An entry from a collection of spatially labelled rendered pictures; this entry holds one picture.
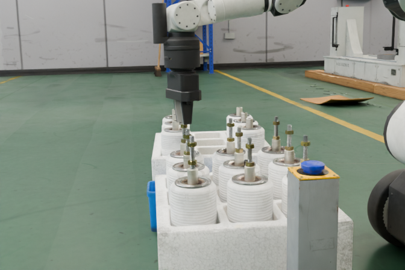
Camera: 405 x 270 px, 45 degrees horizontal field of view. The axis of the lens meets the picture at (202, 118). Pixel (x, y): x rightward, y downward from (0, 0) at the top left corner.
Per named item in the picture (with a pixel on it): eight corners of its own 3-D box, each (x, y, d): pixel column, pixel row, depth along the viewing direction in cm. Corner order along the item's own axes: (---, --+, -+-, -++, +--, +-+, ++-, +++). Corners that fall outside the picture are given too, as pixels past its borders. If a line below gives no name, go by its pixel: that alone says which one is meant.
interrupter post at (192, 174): (187, 186, 98) (187, 170, 98) (186, 182, 101) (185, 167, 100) (199, 185, 99) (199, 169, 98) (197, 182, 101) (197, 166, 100)
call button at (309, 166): (319, 170, 86) (320, 159, 85) (328, 176, 82) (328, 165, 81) (298, 171, 85) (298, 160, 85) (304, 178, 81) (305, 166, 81)
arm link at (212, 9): (166, 32, 122) (216, 21, 125) (173, 32, 114) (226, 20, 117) (160, 6, 121) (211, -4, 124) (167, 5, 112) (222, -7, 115)
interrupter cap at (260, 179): (273, 178, 102) (273, 175, 102) (260, 188, 96) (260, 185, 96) (240, 174, 106) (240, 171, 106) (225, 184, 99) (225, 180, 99)
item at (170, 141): (191, 179, 162) (190, 126, 159) (193, 188, 153) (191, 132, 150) (163, 181, 162) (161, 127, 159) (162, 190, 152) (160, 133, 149)
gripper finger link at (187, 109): (181, 124, 119) (179, 99, 118) (192, 123, 121) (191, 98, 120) (184, 125, 118) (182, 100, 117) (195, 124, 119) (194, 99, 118)
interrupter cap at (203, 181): (176, 191, 95) (176, 187, 95) (173, 179, 103) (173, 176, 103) (214, 188, 96) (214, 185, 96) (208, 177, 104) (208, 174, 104)
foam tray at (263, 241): (295, 228, 138) (296, 167, 135) (351, 304, 99) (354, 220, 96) (157, 237, 134) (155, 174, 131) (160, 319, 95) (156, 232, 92)
